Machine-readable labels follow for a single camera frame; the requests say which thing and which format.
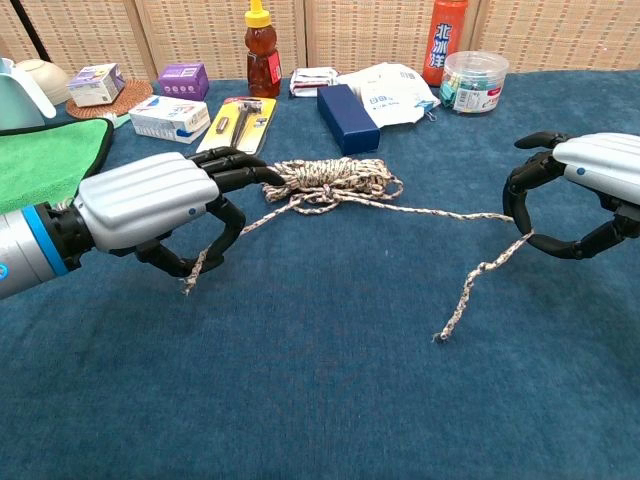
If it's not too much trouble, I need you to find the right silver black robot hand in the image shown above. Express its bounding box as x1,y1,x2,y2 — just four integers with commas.
502,130,640,260

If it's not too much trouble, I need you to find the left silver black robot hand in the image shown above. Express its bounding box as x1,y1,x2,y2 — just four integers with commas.
72,146,286,279

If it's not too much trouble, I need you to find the beige braided rope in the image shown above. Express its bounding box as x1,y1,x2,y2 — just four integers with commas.
180,157,536,344

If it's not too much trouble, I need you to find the white blue red box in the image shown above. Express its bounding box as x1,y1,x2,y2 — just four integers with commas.
128,94,211,145

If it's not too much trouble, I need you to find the round woven coaster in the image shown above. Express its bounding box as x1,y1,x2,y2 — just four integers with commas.
65,78,154,120

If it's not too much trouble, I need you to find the green microfibre cloth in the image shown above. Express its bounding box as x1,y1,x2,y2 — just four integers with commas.
0,117,115,216

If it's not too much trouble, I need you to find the razor in yellow pack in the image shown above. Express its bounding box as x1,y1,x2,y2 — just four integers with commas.
195,96,278,156

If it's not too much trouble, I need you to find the purple box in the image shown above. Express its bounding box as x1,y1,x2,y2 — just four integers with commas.
157,62,210,102

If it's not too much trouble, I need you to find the small white purple carton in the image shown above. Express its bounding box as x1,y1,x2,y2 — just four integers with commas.
67,62,126,108

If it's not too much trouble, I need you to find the clear tub of clips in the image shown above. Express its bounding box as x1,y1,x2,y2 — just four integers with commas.
438,50,510,115

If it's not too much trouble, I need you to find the beige bowl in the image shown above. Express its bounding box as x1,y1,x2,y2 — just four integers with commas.
16,58,72,107

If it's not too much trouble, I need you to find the pale teal measuring cup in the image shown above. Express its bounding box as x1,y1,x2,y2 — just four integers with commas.
0,57,57,131

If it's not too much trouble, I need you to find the honey bear bottle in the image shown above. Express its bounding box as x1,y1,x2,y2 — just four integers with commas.
243,0,282,99

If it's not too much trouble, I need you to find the red drink can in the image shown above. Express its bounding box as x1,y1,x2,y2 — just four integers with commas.
422,0,470,88

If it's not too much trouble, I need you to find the black tripod stand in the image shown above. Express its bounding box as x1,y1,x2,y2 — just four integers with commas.
8,0,51,62

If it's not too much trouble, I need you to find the white printed plastic bag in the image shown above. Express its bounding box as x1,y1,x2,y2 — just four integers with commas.
335,62,442,129

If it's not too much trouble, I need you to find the navy blue box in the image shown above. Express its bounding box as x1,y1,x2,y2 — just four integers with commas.
316,83,381,157

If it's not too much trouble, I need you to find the blue table cover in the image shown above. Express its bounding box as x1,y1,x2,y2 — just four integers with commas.
0,69,640,480

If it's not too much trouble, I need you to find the bamboo folding screen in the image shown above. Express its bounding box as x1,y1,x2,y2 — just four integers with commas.
0,0,640,81

